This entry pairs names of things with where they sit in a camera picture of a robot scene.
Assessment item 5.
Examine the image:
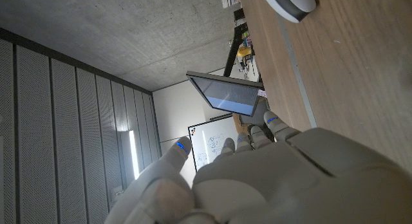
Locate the ceiling light bar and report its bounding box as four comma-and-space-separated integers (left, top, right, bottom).
128, 129, 140, 180

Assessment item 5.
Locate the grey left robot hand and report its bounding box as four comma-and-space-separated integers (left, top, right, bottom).
103, 110, 412, 224

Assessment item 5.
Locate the whiteboard with writing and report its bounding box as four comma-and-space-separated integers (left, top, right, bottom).
187, 113, 239, 173

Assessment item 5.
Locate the black computer monitor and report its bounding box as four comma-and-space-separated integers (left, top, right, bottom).
186, 70, 265, 118

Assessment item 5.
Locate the tan office chair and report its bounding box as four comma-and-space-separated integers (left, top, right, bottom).
232, 99, 270, 135

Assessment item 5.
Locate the white game controller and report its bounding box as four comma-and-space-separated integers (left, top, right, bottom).
261, 0, 318, 24

